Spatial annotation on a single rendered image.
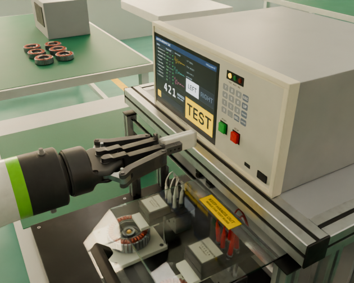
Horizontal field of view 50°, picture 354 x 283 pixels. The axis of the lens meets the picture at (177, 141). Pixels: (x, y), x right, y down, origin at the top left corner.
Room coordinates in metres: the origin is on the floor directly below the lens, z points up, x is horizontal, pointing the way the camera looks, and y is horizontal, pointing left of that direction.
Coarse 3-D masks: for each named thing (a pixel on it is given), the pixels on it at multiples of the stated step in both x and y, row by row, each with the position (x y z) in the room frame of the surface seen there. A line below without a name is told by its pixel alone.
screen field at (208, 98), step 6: (186, 78) 0.75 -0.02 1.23; (186, 84) 0.75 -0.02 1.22; (192, 84) 0.72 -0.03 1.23; (186, 90) 0.74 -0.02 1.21; (192, 90) 0.72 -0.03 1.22; (198, 90) 0.70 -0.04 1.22; (204, 90) 0.69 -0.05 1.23; (198, 96) 0.70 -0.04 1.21; (204, 96) 0.69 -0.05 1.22; (210, 96) 0.67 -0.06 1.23; (204, 102) 0.68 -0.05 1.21; (210, 102) 0.67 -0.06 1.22
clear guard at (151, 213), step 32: (160, 192) 0.58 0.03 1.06; (192, 192) 0.58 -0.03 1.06; (128, 224) 0.49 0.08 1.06; (160, 224) 0.49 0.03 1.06; (192, 224) 0.49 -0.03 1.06; (128, 256) 0.43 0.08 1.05; (160, 256) 0.42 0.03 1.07; (192, 256) 0.42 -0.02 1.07; (224, 256) 0.42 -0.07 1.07; (256, 256) 0.42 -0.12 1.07
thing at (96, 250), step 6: (96, 246) 0.44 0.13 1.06; (102, 246) 0.45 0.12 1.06; (96, 252) 0.43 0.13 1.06; (102, 252) 0.43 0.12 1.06; (108, 252) 0.44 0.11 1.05; (96, 258) 0.42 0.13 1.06; (102, 258) 0.42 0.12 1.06; (108, 258) 0.44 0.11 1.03; (102, 264) 0.41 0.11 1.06; (108, 264) 0.40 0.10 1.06; (102, 270) 0.40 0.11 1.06; (108, 270) 0.39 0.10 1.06; (114, 270) 0.40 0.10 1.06; (108, 276) 0.39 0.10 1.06; (114, 276) 0.38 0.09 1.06; (108, 282) 0.38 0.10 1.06; (114, 282) 0.37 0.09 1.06; (120, 282) 0.37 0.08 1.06
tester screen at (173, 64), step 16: (160, 48) 0.85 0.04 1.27; (176, 48) 0.78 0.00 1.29; (160, 64) 0.85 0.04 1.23; (176, 64) 0.78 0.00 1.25; (192, 64) 0.73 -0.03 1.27; (208, 64) 0.68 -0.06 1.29; (160, 80) 0.85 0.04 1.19; (176, 80) 0.78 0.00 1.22; (192, 80) 0.72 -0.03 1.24; (208, 80) 0.67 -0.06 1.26; (176, 96) 0.78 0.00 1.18; (192, 96) 0.72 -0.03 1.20; (176, 112) 0.78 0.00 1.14
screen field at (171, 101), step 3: (159, 90) 0.85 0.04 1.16; (159, 93) 0.86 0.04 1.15; (162, 93) 0.84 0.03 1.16; (162, 96) 0.84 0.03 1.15; (165, 96) 0.83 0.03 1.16; (165, 99) 0.83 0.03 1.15; (168, 99) 0.82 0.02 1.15; (171, 99) 0.80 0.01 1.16; (168, 102) 0.82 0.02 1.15; (171, 102) 0.80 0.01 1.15; (174, 102) 0.79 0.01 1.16; (174, 105) 0.79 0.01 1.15; (177, 105) 0.78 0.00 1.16; (177, 108) 0.78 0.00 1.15; (180, 108) 0.77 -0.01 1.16; (180, 111) 0.77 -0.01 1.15
